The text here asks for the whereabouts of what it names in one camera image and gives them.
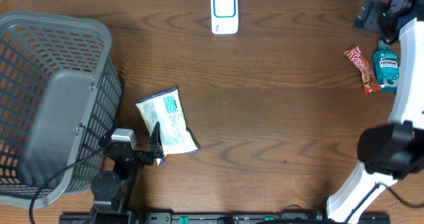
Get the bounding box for orange candy bar wrapper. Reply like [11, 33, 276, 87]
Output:
[344, 46, 382, 94]

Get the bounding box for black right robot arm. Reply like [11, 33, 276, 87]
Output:
[316, 0, 423, 223]

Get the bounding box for teal mouthwash bottle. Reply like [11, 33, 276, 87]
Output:
[373, 40, 399, 92]

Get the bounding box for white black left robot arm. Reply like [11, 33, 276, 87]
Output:
[88, 122, 164, 224]

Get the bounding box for grey plastic basket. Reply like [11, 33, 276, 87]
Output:
[1, 11, 123, 209]

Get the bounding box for white snack bag blue edges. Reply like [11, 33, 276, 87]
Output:
[135, 87, 199, 166]

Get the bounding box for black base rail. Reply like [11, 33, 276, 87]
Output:
[59, 211, 392, 224]

